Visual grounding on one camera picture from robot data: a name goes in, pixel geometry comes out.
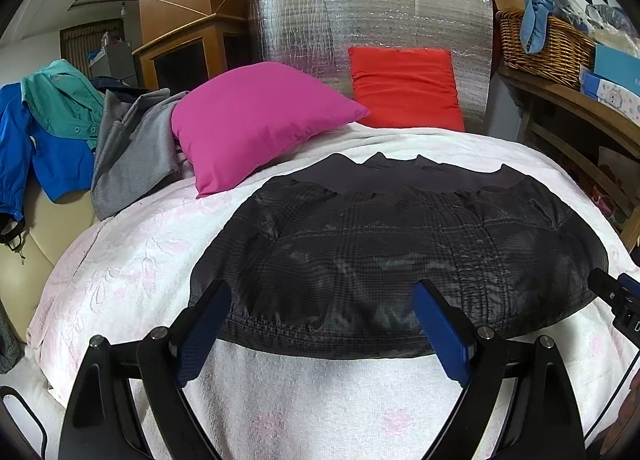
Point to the blue jacket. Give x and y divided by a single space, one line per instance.
50 165

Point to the wooden table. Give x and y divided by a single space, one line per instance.
575 110

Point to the white blanket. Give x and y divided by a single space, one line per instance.
310 400

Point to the silver foil insulation mat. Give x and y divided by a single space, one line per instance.
375 15

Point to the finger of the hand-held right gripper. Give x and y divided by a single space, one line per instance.
607 287

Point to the pink pillow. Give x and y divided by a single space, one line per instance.
250 120

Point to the orange-red pillow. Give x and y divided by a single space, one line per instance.
405 90

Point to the wicker basket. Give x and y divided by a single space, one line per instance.
540 52

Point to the white refrigerator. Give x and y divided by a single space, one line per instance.
120 60

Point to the grey hoodie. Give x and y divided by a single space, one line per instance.
135 160

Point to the white printed pack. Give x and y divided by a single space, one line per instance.
612 95

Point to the blue cloth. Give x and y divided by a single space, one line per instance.
540 15

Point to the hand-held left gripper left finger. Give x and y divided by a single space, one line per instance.
205 330

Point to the beige sofa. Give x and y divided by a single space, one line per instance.
30 270

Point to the teal jacket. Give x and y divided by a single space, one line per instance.
60 100

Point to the black quilted jacket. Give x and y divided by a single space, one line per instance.
400 250

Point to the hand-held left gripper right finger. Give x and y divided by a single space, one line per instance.
445 335

